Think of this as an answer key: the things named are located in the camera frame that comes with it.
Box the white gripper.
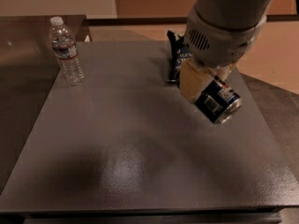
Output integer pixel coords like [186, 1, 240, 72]
[179, 7, 266, 104]

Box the blue pepsi can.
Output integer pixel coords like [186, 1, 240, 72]
[194, 76, 242, 124]

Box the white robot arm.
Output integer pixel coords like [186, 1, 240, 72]
[179, 0, 273, 103]

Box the dark blue chips bag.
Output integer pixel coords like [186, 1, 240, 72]
[167, 31, 192, 84]

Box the clear plastic water bottle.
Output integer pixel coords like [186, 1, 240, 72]
[49, 16, 85, 86]

